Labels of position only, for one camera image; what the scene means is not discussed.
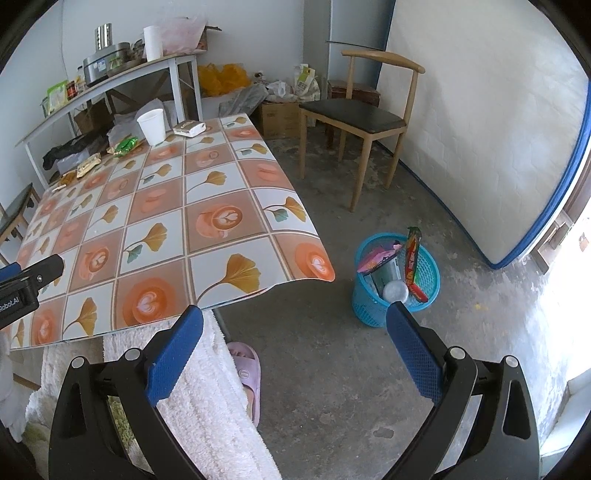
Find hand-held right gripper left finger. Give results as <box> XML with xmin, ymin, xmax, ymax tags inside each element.
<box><xmin>48</xmin><ymin>305</ymin><xmax>206</xmax><ymax>480</ymax></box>

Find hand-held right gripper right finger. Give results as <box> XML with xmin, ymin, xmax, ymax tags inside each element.
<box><xmin>385</xmin><ymin>300</ymin><xmax>541</xmax><ymax>480</ymax></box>

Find white plastic bottle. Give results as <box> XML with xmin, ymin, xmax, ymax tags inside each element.
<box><xmin>381</xmin><ymin>279</ymin><xmax>411</xmax><ymax>306</ymax></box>

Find blue plastic waste basket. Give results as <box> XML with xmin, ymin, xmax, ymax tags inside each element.
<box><xmin>352</xmin><ymin>232</ymin><xmax>441</xmax><ymax>328</ymax></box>

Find red snack packet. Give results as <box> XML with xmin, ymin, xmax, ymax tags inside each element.
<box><xmin>403</xmin><ymin>226</ymin><xmax>432</xmax><ymax>303</ymax></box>

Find pink snack bag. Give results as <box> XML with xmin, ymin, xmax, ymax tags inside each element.
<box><xmin>358</xmin><ymin>247</ymin><xmax>400</xmax><ymax>276</ymax></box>

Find white fluffy robe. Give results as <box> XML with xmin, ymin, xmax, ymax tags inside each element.
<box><xmin>0</xmin><ymin>310</ymin><xmax>283</xmax><ymax>480</ymax></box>

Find wooden chair with dark seat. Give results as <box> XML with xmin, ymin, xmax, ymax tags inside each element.
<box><xmin>0</xmin><ymin>182</ymin><xmax>42</xmax><ymax>252</ymax></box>
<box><xmin>298</xmin><ymin>50</ymin><xmax>426</xmax><ymax>213</ymax></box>

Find pink slipper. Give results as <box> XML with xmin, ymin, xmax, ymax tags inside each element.
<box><xmin>226</xmin><ymin>342</ymin><xmax>262</xmax><ymax>428</ymax></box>

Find yellow noodle packet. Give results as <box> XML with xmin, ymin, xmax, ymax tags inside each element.
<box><xmin>76</xmin><ymin>154</ymin><xmax>102</xmax><ymax>179</ymax></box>

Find black bag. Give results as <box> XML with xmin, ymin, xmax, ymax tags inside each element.
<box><xmin>43</xmin><ymin>133</ymin><xmax>109</xmax><ymax>171</ymax></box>

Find ginkgo patterned tablecloth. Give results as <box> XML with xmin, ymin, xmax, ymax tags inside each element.
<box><xmin>8</xmin><ymin>114</ymin><xmax>337</xmax><ymax>352</ymax></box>

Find small green packets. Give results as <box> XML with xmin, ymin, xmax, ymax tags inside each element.
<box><xmin>113</xmin><ymin>135</ymin><xmax>142</xmax><ymax>158</ymax></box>

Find cardboard box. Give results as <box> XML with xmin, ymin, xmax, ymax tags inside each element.
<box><xmin>74</xmin><ymin>99</ymin><xmax>114</xmax><ymax>134</ymax></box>
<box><xmin>196</xmin><ymin>23</ymin><xmax>222</xmax><ymax>51</ymax></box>
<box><xmin>259</xmin><ymin>102</ymin><xmax>305</xmax><ymax>139</ymax></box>

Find white plastic bag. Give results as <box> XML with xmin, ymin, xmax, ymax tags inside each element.
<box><xmin>265</xmin><ymin>80</ymin><xmax>296</xmax><ymax>105</ymax></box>
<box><xmin>107</xmin><ymin>113</ymin><xmax>139</xmax><ymax>144</ymax></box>

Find green packet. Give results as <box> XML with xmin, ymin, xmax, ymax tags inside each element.
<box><xmin>46</xmin><ymin>82</ymin><xmax>70</xmax><ymax>115</ymax></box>

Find white paper cup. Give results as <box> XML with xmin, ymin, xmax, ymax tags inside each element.
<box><xmin>137</xmin><ymin>108</ymin><xmax>165</xmax><ymax>146</ymax></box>

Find small carton box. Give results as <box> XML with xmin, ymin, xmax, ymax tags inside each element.
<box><xmin>173</xmin><ymin>120</ymin><xmax>207</xmax><ymax>138</ymax></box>

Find steel pot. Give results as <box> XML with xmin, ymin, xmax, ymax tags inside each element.
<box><xmin>82</xmin><ymin>41</ymin><xmax>131</xmax><ymax>86</ymax></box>

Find steel utensil holder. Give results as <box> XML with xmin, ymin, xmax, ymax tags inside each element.
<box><xmin>95</xmin><ymin>22</ymin><xmax>116</xmax><ymax>51</ymax></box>

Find white mattress with blue edge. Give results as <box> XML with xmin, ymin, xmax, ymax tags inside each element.
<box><xmin>383</xmin><ymin>0</ymin><xmax>591</xmax><ymax>271</ymax></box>

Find white paper roll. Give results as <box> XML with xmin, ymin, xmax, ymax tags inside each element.
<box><xmin>142</xmin><ymin>24</ymin><xmax>163</xmax><ymax>62</ymax></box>

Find yellow plastic bag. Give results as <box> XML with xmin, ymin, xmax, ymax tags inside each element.
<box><xmin>198</xmin><ymin>64</ymin><xmax>252</xmax><ymax>97</ymax></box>

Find grey plastic bag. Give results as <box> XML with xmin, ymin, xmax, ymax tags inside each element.
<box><xmin>219</xmin><ymin>83</ymin><xmax>269</xmax><ymax>117</ymax></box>

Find pink plastic bag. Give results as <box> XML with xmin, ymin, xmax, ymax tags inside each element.
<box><xmin>157</xmin><ymin>14</ymin><xmax>208</xmax><ymax>54</ymax></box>

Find white green paper bag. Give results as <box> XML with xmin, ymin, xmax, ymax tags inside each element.
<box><xmin>294</xmin><ymin>64</ymin><xmax>320</xmax><ymax>101</ymax></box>

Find grey refrigerator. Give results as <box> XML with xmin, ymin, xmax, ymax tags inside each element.
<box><xmin>327</xmin><ymin>0</ymin><xmax>386</xmax><ymax>51</ymax></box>

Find white frame desk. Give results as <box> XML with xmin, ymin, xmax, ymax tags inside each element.
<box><xmin>14</xmin><ymin>50</ymin><xmax>206</xmax><ymax>185</ymax></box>

